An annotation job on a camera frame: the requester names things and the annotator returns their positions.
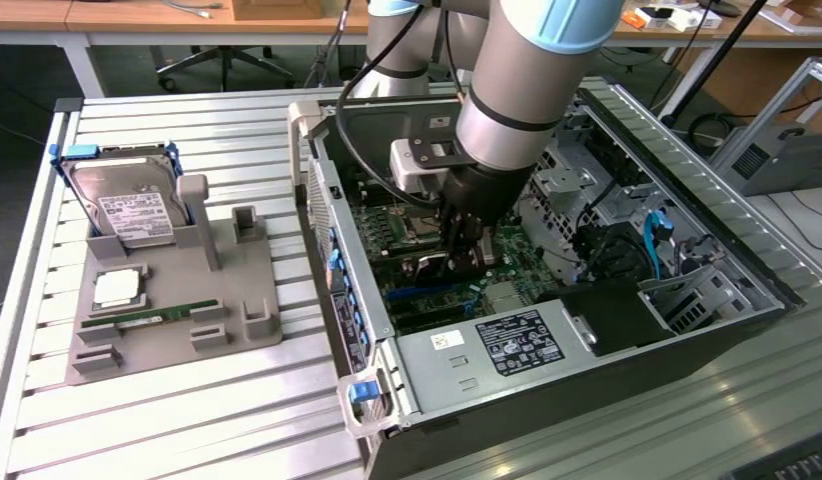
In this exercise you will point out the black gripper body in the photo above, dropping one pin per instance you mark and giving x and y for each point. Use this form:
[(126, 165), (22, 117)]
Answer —
[(485, 195)]

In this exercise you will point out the low-profile graphics card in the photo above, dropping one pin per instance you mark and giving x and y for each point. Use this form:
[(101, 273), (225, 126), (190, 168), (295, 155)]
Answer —
[(427, 270)]

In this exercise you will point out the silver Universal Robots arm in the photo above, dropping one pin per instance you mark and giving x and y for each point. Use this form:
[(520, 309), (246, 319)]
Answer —
[(518, 75)]

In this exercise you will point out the green motherboard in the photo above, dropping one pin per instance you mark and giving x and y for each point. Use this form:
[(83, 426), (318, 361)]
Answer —
[(518, 260)]

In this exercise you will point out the CPU socket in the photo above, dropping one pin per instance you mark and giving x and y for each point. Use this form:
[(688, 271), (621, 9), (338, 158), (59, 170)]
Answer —
[(414, 225)]

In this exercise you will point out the silver chipset heat sink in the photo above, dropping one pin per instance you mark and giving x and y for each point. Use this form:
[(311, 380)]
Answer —
[(505, 296)]

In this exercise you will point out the silver perforated disk bay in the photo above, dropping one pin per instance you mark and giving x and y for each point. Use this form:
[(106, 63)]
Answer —
[(572, 182)]

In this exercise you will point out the blue expansion slot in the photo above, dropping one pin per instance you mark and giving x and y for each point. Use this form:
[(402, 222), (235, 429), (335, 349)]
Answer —
[(401, 295)]

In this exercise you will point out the black expansion slot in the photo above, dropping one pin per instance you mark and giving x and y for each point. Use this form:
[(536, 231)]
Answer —
[(427, 311)]

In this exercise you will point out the black plastic air shroud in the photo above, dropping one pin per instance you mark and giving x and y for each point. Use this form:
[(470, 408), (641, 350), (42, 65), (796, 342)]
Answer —
[(618, 320)]

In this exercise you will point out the grey power supply unit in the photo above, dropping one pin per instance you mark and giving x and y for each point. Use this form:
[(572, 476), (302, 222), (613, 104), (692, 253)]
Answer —
[(438, 370)]

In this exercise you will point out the silver slanted disk bay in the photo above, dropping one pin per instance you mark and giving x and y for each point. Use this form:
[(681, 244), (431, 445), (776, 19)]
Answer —
[(705, 295)]

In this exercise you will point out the open black PC case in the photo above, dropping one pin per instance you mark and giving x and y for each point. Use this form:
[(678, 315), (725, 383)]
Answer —
[(652, 380)]

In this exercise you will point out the orange and white box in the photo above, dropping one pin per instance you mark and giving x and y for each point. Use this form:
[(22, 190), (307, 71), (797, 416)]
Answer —
[(641, 19)]

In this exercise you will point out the grey tower computer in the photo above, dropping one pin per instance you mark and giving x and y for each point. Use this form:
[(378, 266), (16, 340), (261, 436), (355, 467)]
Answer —
[(785, 165)]

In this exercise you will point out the black tripod pole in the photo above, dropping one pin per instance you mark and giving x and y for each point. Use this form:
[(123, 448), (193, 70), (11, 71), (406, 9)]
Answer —
[(718, 47)]

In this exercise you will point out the white cardboard box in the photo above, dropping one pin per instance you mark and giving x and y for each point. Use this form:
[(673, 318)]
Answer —
[(694, 21)]

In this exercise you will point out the black office chair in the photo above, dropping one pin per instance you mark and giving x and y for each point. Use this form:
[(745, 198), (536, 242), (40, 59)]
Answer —
[(226, 57)]

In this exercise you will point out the green RAM stick, loose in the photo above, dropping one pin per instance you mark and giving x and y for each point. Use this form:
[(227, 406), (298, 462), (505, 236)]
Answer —
[(158, 316)]

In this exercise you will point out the brown box on desk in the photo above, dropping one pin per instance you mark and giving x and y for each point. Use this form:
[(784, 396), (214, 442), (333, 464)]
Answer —
[(278, 9)]

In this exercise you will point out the grey parts rack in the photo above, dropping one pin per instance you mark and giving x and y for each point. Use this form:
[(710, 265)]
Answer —
[(158, 345)]

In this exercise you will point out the silver hard disk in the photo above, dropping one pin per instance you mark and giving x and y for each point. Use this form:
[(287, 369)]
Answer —
[(127, 210)]

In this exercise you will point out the silver CPU chip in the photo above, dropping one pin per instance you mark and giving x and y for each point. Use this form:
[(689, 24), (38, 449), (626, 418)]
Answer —
[(118, 290)]

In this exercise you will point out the blue disk caddy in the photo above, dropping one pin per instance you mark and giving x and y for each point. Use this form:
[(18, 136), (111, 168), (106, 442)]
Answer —
[(78, 152)]

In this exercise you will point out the long wooden desk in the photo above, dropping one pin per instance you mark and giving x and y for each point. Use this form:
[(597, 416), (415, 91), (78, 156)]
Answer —
[(151, 20)]

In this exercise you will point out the black keyboard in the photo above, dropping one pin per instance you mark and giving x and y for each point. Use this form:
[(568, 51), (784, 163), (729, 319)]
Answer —
[(805, 467)]

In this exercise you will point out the short wooden desk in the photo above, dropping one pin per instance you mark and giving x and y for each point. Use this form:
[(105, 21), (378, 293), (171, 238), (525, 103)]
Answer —
[(24, 15)]

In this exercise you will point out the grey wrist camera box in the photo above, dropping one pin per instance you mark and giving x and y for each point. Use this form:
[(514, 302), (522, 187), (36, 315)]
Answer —
[(411, 172)]

